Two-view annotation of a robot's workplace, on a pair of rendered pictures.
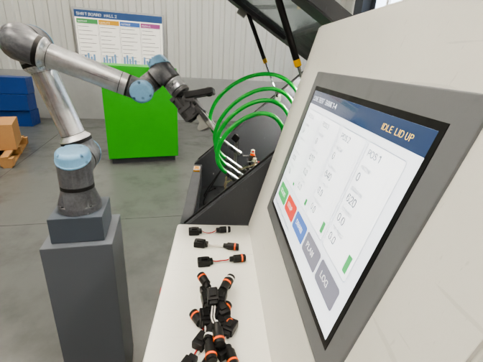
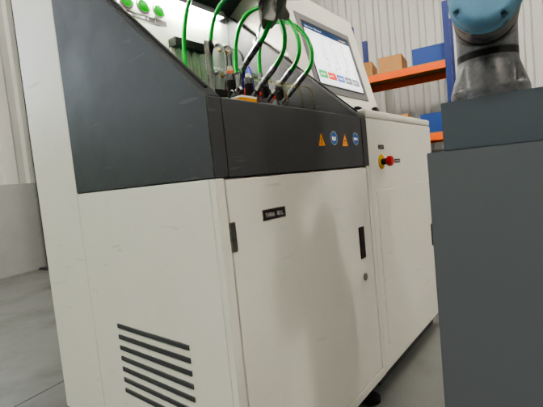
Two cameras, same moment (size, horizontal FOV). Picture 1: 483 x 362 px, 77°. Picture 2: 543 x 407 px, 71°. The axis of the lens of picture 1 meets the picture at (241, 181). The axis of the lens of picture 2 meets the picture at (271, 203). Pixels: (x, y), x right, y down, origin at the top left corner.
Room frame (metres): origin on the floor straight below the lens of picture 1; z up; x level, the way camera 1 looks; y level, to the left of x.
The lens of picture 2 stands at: (1.98, 0.84, 0.78)
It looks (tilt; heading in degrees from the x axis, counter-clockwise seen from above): 4 degrees down; 224
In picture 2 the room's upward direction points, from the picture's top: 6 degrees counter-clockwise
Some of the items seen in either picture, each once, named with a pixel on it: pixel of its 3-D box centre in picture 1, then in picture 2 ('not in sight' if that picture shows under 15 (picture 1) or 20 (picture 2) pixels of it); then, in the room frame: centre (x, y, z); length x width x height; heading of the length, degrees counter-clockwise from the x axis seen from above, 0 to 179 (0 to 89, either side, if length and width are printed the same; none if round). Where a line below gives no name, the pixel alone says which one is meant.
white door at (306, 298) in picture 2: not in sight; (322, 299); (1.17, 0.22, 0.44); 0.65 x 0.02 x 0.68; 5
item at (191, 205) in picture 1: (193, 205); (303, 140); (1.17, 0.20, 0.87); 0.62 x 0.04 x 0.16; 5
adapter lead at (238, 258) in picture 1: (221, 259); not in sight; (0.64, 0.04, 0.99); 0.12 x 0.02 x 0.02; 104
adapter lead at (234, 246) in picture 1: (216, 244); not in sight; (0.70, 0.06, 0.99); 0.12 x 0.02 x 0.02; 86
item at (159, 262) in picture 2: not in sight; (246, 303); (1.20, -0.07, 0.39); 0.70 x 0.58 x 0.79; 5
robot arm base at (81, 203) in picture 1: (78, 195); (488, 77); (1.03, 0.61, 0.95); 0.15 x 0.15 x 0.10
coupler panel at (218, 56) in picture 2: not in sight; (223, 73); (0.98, -0.32, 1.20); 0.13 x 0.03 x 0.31; 5
